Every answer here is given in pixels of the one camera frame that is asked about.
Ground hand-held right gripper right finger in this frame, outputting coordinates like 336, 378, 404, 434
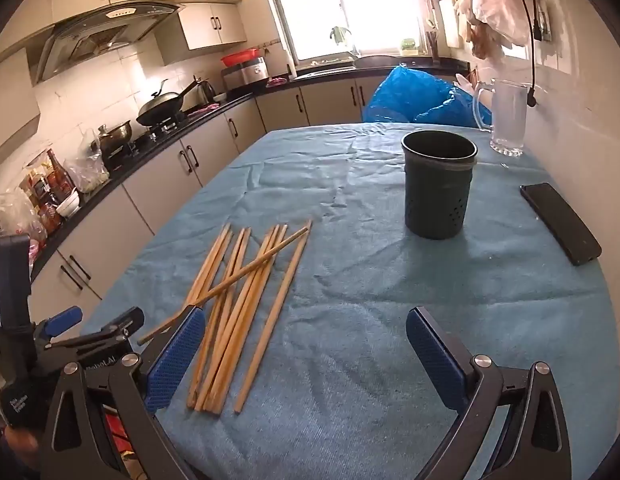
406, 306, 573, 480

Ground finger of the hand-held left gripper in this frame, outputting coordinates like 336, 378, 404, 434
32, 306, 85, 349
49, 308, 145, 357

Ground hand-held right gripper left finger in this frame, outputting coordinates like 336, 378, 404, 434
37, 305, 206, 480

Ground bunch of wooden chopsticks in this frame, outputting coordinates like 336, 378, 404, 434
137, 219, 313, 417

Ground dark perforated utensil holder cup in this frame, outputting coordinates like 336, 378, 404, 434
401, 129, 479, 240

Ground person's left hand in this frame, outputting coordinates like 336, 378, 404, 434
4, 426, 42, 462

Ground crumpled clear plastic bag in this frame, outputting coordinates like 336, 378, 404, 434
0, 187, 48, 257

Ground blue tablecloth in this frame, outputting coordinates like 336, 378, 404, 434
82, 122, 620, 480

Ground white bowl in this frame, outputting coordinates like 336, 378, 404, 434
55, 191, 82, 219

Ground pile of snack packets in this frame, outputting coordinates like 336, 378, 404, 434
20, 149, 81, 233

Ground clear plastic food bag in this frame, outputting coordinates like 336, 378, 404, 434
65, 127, 111, 194

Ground black smartphone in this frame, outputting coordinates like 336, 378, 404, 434
520, 182, 604, 267

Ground stainless steel pot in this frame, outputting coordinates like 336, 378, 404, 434
97, 121, 134, 154

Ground cream base cabinets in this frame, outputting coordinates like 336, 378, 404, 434
30, 74, 472, 313

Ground gas stove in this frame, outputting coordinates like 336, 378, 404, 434
127, 112, 191, 150

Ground black wok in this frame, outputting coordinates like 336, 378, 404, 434
136, 79, 202, 127

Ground clear glass pitcher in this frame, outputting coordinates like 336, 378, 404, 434
472, 77, 530, 158

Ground black kitchen countertop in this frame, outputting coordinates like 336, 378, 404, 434
27, 60, 472, 283

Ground blue plastic bag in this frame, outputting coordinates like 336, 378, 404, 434
362, 65, 493, 128

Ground glass range hood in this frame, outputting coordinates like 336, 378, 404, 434
32, 2, 186, 86

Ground stainless steel rice cooker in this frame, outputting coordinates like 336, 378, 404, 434
221, 57, 270, 92

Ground red plastic basin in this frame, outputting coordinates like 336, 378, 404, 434
221, 48, 261, 67

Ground steel kitchen sink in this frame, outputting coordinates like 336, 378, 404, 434
295, 65, 358, 79

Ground white cutting board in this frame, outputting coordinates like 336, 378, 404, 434
437, 0, 464, 50

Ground pinkish hanging plastic bags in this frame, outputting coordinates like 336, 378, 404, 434
455, 0, 533, 61

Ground kitchen window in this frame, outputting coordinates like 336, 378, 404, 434
262, 0, 427, 63

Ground black cable with plug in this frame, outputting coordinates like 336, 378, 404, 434
512, 0, 542, 107

